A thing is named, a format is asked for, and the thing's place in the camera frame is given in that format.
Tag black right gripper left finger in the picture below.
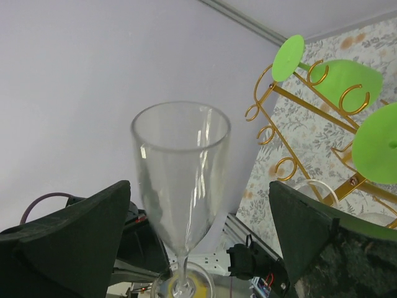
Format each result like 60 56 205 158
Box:
1 180 131 297

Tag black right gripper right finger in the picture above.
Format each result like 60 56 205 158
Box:
269 181 396 297

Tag green wine glass right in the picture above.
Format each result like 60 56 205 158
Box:
352 102 396 184

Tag green wine glass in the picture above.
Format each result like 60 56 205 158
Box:
272 35 383 115
352 102 396 184

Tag green wine glass left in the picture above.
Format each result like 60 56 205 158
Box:
272 35 383 115

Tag floral patterned table cloth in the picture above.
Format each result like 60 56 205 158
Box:
237 19 396 243

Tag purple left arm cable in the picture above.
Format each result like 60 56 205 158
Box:
19 191 74 225

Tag gold wire wine glass rack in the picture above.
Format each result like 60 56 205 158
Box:
238 68 396 228

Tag aluminium frame post left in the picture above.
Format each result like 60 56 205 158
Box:
199 0 287 47

